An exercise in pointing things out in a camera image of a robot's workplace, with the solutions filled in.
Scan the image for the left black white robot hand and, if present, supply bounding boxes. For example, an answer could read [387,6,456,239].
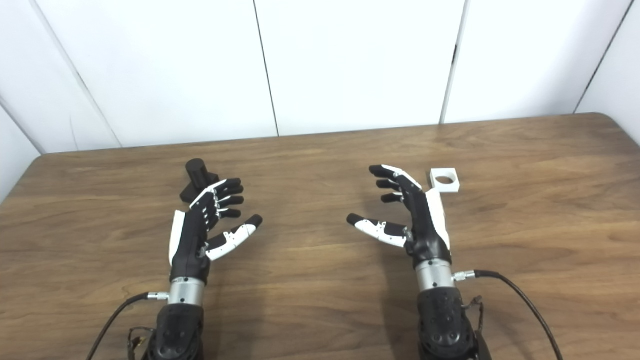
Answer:
[169,178,264,284]

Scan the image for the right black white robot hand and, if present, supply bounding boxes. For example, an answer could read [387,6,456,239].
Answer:
[346,165,452,267]

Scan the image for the white square piece with hole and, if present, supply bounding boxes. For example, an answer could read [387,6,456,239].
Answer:
[430,168,460,193]

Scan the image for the black peg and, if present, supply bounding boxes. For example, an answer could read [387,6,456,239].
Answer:
[179,158,221,204]

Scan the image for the right arm thin wires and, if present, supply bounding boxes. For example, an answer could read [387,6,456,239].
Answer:
[462,295,486,333]

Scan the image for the arm thin wires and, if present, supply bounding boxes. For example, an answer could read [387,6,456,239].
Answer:
[462,295,486,333]
[127,326,156,360]

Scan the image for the left arm thin wires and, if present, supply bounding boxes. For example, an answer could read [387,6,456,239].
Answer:
[127,326,156,360]

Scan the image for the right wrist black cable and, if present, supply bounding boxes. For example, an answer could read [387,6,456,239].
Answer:
[452,269,564,360]

